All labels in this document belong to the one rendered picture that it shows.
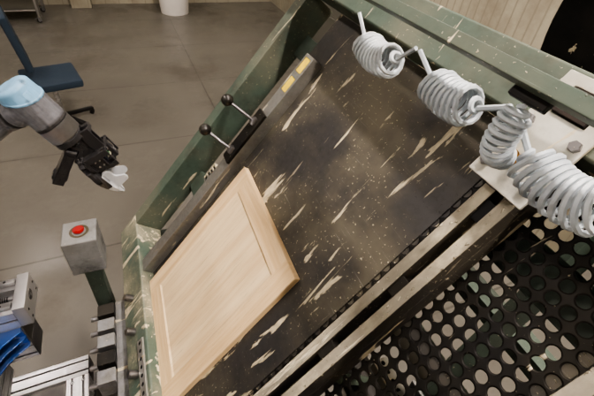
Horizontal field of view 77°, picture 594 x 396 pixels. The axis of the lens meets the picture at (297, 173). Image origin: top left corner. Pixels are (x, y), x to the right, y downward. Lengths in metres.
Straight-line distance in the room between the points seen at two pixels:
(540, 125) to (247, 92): 0.99
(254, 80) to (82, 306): 1.77
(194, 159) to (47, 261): 1.66
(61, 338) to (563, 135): 2.42
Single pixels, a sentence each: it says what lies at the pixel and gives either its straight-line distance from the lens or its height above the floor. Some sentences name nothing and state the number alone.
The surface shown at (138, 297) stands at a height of 0.89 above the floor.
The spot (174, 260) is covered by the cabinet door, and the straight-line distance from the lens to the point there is 1.36.
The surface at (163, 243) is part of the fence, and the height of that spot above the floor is 1.01.
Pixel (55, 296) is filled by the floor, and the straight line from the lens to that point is 2.73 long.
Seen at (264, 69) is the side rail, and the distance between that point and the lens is 1.36.
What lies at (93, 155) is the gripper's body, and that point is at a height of 1.49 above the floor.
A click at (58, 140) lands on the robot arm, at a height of 1.55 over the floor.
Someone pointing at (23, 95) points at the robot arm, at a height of 1.67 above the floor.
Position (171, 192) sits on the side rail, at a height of 1.04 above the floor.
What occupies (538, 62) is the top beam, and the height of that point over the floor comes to 1.88.
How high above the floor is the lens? 2.06
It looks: 38 degrees down
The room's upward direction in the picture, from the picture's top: 7 degrees clockwise
